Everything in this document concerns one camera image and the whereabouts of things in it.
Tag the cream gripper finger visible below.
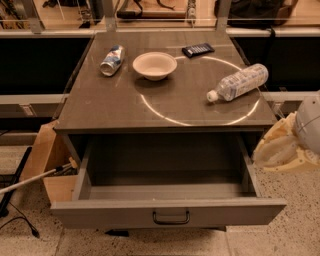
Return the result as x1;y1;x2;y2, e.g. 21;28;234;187
258;116;295;146
253;135;299;169

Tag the grey top drawer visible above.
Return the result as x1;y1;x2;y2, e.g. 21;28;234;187
52;133;286;230

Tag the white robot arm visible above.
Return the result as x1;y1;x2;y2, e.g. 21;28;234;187
253;94;320;172

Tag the grey drawer cabinet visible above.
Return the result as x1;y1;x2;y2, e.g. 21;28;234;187
53;30;280;168

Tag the clear plastic water bottle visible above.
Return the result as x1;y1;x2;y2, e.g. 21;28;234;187
207;64;269;102

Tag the black backpack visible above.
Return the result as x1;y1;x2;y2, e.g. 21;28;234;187
227;0;298;28

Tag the black calculator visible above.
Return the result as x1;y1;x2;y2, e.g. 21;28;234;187
182;43;215;58

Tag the white paper bowl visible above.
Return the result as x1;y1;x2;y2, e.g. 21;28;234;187
133;52;177;81

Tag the crushed blue silver can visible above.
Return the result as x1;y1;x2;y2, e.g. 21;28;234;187
100;45;125;77

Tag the white stick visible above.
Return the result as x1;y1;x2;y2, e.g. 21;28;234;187
0;157;78;195

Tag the wooden box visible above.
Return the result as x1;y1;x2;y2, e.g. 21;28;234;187
20;121;77;203

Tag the black flat bar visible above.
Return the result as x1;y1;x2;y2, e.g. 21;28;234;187
0;147;32;217

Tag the black top drawer handle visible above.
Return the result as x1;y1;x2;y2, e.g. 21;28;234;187
152;211;190;226

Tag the black floor cable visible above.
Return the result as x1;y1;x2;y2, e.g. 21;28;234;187
0;199;41;239

